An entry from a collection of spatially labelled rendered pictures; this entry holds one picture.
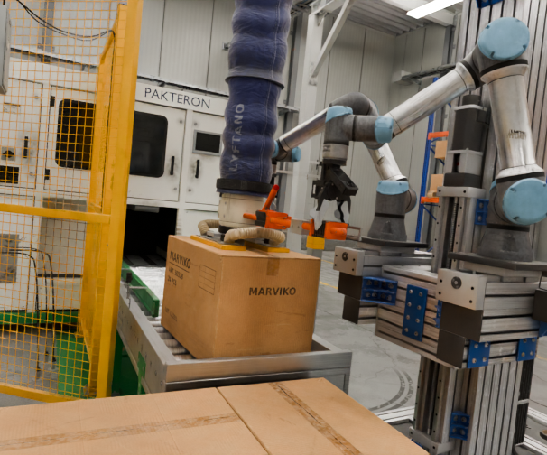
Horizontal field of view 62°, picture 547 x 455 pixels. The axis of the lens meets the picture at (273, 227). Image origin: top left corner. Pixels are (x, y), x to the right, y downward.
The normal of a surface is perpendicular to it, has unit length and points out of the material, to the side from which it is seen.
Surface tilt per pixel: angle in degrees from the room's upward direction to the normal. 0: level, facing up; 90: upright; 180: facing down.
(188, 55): 90
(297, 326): 90
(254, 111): 77
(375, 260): 90
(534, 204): 97
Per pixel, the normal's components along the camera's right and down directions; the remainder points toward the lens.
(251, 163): 0.24, -0.18
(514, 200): -0.23, 0.15
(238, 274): 0.50, 0.10
